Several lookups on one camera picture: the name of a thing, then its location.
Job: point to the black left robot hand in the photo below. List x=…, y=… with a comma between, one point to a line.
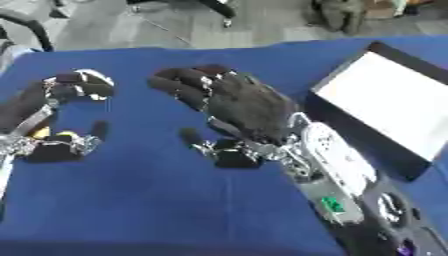
x=23, y=103

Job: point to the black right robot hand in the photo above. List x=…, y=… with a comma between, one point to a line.
x=248, y=106

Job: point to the yellow toy fruit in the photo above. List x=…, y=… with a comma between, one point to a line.
x=49, y=133

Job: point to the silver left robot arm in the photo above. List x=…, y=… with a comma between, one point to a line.
x=7, y=160

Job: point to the black box white inside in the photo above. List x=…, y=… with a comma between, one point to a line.
x=385, y=106

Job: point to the black chair armrest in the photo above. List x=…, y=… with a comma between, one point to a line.
x=26, y=28

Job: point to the black office chair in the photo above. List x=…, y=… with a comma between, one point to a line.
x=192, y=8

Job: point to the grey bag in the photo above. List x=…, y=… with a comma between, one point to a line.
x=341, y=15

